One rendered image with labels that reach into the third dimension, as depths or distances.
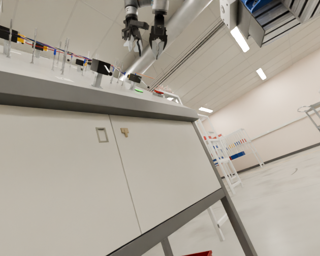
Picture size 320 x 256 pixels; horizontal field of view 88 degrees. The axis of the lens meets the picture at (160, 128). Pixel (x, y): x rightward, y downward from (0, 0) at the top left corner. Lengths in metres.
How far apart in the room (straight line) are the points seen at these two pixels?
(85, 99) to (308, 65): 9.00
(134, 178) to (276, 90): 8.69
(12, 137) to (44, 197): 0.15
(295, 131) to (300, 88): 1.76
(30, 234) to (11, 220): 0.04
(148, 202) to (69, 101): 0.38
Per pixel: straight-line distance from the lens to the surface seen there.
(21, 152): 0.49
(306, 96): 8.91
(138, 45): 1.10
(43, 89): 0.54
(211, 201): 0.85
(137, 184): 0.57
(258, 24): 0.76
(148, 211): 0.57
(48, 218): 0.46
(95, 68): 0.68
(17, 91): 0.52
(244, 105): 9.14
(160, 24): 0.88
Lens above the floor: 0.49
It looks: 20 degrees up
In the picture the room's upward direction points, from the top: 21 degrees counter-clockwise
